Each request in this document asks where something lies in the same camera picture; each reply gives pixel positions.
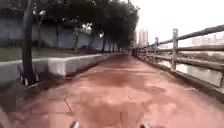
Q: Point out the long grey boundary wall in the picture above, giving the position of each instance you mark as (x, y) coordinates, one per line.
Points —
(50, 35)

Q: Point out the tall pale building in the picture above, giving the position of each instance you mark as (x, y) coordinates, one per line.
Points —
(143, 37)

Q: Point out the grass strip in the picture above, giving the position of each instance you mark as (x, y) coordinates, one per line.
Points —
(13, 53)

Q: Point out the distant pale building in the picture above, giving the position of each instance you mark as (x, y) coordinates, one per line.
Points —
(206, 40)

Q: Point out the row of trees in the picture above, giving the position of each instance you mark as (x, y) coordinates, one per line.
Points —
(100, 16)

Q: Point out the low grey concrete kerb wall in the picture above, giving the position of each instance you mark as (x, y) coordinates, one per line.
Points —
(63, 64)

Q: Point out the red paved path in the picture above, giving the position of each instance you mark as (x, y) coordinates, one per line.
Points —
(126, 90)

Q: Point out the wooden rail fence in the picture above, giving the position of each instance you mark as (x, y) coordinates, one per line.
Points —
(173, 50)

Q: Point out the water channel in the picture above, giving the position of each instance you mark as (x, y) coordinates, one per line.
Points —
(200, 71)

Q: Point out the robot's own part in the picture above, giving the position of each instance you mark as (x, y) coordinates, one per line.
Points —
(75, 125)
(145, 126)

